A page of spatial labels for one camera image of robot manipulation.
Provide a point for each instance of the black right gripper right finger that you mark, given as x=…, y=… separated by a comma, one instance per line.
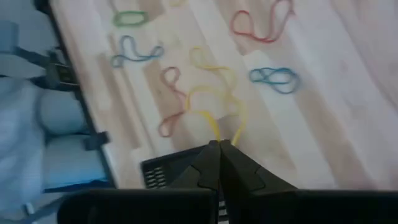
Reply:
x=264, y=205

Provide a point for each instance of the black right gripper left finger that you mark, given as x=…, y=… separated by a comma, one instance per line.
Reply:
x=186, y=205

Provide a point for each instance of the yellow rubber band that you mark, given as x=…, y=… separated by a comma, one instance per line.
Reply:
x=211, y=66
x=213, y=124

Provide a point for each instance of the red rubber band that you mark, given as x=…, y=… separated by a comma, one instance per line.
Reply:
x=178, y=92
x=258, y=38

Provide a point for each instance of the teal rubber band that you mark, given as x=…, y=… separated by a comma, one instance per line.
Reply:
x=141, y=58
x=280, y=82

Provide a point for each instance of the green rubber band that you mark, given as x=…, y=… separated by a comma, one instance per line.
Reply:
x=115, y=19

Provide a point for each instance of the black slotted plastic bin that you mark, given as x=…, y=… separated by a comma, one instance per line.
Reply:
x=161, y=171

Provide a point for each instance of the black frame bracket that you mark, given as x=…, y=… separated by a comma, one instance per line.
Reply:
x=96, y=140
x=60, y=73

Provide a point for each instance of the black aluminium table frame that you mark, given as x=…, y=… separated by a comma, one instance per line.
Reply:
x=83, y=102

